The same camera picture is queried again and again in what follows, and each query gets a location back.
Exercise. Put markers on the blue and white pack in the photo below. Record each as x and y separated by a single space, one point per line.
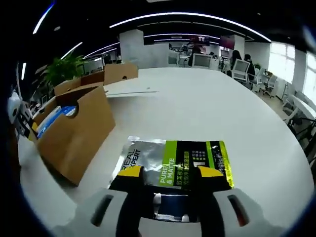
56 116

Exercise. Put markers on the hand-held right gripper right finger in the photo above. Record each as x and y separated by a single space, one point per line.
205 197

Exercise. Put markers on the red display screen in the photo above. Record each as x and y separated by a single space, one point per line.
227 42
200 40

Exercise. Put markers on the silver green pouch soft item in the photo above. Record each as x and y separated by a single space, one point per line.
170 158

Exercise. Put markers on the long curved ceiling light strip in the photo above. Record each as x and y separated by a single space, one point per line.
197 14

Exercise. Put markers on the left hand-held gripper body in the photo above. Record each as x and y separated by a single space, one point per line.
14 106

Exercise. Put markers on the white monitor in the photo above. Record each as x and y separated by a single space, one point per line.
202 60

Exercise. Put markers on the green plant in white pot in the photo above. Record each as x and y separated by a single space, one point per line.
64 69

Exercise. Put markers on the brown cardboard shoe box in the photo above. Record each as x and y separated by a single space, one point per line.
74 138

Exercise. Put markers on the group of white office chairs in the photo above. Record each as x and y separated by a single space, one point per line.
240 66

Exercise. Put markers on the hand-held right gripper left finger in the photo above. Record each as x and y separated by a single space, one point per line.
126 196

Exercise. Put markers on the black office chair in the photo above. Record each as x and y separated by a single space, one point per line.
303 138

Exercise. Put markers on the white frosted desk partition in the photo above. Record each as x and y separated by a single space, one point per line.
155 56

